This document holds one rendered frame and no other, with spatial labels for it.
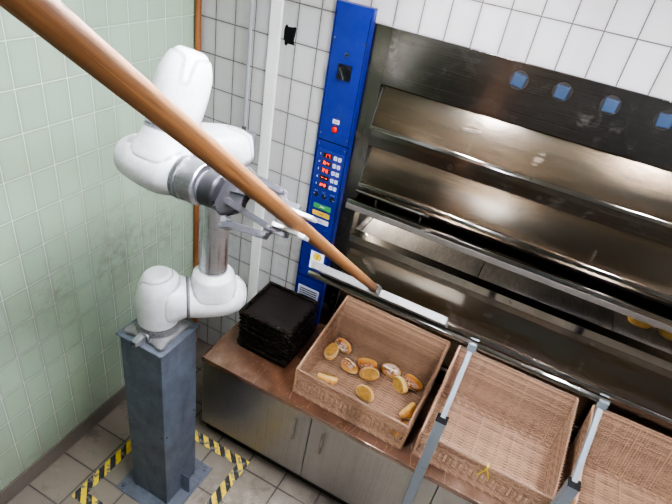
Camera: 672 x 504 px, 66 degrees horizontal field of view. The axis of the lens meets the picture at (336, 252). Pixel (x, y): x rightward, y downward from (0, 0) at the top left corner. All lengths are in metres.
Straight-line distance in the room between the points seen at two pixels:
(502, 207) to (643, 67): 0.67
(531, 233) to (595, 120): 0.48
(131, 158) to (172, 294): 0.91
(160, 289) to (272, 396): 0.83
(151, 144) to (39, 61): 1.02
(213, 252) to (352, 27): 1.00
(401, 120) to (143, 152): 1.29
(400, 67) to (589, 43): 0.65
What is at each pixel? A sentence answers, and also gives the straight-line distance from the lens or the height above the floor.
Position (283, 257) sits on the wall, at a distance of 2.72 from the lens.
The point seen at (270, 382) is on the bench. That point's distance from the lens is 2.51.
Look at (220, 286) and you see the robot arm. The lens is 1.92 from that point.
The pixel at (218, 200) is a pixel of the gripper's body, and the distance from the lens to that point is 1.04.
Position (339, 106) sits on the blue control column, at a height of 1.76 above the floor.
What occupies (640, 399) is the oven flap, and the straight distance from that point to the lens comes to 2.57.
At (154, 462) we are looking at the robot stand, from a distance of 2.62.
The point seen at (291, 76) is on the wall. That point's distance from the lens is 2.35.
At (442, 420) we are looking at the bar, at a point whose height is 0.95.
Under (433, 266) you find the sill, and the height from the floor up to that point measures 1.18.
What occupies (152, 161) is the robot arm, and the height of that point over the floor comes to 1.99.
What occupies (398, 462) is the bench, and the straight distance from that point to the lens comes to 2.38.
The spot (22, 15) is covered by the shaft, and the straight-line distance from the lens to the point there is 0.45.
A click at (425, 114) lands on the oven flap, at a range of 2.14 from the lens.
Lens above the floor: 2.46
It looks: 34 degrees down
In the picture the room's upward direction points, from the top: 11 degrees clockwise
